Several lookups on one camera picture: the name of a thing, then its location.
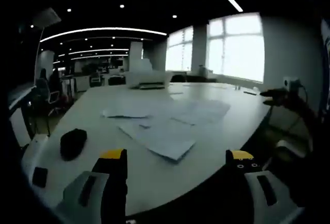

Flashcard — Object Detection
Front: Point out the white office chair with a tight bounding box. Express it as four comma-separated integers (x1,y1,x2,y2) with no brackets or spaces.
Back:
36,78,62,116

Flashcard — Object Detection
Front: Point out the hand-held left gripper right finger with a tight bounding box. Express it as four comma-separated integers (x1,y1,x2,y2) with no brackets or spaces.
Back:
225,149,305,224

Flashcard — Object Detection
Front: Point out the small black flat device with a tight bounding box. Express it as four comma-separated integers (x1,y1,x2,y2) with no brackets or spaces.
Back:
32,166,49,188

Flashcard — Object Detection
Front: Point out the stack of white printing papers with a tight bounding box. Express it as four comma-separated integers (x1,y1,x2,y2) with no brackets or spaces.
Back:
118,117,196,164

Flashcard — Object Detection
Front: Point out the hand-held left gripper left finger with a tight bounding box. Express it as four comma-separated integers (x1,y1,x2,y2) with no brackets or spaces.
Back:
55,148,128,221

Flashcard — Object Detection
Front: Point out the black office chair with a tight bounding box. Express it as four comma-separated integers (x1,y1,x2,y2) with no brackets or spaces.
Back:
170,74,187,83

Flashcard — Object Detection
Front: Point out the white table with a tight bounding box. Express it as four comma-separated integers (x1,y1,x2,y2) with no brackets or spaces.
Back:
22,81,271,217

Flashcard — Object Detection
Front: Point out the white printer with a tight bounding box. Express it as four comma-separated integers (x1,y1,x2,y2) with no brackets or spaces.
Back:
123,58,173,90

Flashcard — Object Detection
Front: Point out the bright window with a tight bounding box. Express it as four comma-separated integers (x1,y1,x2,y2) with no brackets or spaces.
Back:
207,12,266,83
164,25,194,72

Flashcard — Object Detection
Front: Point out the black rounded object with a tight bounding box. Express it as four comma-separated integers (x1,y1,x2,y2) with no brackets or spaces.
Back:
59,128,88,161

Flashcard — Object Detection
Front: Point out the ceiling air conditioner unit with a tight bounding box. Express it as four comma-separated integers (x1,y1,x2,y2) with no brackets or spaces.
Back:
32,7,62,28

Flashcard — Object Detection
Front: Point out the white chair armrest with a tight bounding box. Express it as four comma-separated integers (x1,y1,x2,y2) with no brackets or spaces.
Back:
275,140,308,159

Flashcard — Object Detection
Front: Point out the white wall socket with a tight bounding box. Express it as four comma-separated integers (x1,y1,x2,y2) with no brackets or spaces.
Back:
283,76,302,89

